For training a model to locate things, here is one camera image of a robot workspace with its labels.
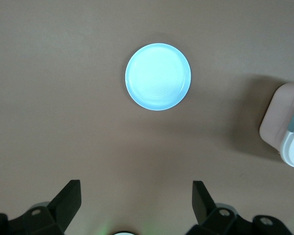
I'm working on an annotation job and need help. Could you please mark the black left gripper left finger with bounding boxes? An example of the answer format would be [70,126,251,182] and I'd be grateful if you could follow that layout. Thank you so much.
[0,180,82,235]

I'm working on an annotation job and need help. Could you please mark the white lidded box grey latches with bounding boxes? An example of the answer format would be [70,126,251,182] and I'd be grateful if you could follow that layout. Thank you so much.
[259,82,294,170]

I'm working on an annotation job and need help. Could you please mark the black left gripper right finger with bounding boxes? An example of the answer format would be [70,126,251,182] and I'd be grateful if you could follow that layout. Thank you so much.
[187,180,292,235]

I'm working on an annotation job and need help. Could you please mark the light blue round plate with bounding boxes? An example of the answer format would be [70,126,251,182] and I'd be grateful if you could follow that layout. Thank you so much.
[124,43,192,112]

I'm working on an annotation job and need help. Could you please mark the brown table mat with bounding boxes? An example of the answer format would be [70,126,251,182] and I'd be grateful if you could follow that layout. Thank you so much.
[0,0,294,235]

